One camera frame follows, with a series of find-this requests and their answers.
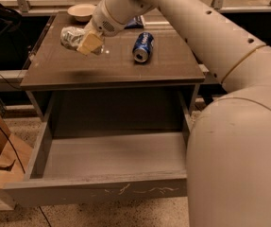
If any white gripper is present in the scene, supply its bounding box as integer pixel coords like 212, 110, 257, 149
77, 1, 125, 55

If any silver 7up can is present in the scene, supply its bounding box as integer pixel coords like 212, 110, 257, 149
60, 26, 85, 50

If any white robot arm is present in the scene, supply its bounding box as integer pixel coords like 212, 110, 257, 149
91, 0, 271, 227

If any blue pepsi can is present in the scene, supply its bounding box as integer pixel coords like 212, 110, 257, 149
132, 32, 154, 63

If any grey cabinet with glossy top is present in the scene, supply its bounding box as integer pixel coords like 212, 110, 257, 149
20, 9, 206, 125

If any open grey top drawer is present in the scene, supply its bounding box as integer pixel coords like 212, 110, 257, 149
5, 88, 189, 207

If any white bowl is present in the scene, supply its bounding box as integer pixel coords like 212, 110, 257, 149
67, 4, 95, 22

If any blue chip bag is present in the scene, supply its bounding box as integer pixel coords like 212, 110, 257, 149
125, 15, 144, 29

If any brown cardboard box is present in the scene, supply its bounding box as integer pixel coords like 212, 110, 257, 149
0, 116, 32, 211

